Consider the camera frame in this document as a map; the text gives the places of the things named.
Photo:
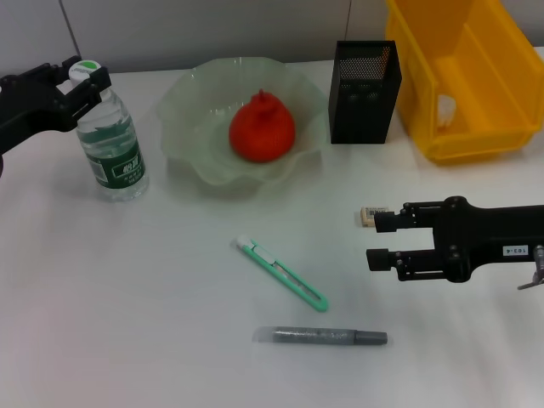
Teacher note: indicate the green glass fruit plate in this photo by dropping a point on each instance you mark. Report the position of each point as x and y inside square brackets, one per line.
[195, 140]

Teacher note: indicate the green utility knife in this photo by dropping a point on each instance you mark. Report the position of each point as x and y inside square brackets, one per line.
[289, 276]

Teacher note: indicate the clear water bottle green label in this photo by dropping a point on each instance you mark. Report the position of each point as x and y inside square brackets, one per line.
[119, 170]

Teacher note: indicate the beige eraser with barcode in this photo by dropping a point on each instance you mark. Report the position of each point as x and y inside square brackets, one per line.
[367, 217]

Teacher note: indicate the black mesh pen holder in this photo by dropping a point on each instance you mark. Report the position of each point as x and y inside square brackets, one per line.
[361, 115]

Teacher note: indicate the red pumpkin-shaped toy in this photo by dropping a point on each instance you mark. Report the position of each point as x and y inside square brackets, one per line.
[261, 132]

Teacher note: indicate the grey marker pen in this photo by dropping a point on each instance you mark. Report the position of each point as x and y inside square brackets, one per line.
[314, 336]

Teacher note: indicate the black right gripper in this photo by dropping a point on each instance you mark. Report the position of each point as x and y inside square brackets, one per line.
[489, 234]

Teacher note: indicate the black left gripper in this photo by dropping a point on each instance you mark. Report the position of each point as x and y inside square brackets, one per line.
[30, 106]

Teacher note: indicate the yellow plastic bin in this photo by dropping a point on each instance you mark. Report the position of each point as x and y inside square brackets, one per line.
[489, 106]

